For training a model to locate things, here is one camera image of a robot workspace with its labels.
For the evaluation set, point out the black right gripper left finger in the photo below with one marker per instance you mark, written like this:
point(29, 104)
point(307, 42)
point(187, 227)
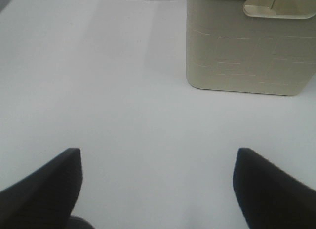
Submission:
point(45, 198)

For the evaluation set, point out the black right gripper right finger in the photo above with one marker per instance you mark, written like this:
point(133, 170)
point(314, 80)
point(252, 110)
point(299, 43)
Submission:
point(268, 197)

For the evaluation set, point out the beige plastic bin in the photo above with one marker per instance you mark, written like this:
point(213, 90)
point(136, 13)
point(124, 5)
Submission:
point(254, 46)

